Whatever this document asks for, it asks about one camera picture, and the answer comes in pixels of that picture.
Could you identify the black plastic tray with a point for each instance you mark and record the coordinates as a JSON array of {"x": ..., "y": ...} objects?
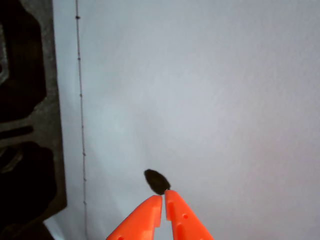
[{"x": 27, "y": 100}]

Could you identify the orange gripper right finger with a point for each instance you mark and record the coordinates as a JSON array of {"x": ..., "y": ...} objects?
[{"x": 183, "y": 220}]

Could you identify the white paper sheet with lines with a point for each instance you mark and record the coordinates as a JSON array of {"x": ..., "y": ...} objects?
[{"x": 200, "y": 100}]

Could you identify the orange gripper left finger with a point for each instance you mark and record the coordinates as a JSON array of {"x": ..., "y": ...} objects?
[{"x": 142, "y": 220}]

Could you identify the black dot mark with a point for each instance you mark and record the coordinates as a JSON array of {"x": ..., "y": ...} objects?
[{"x": 157, "y": 180}]

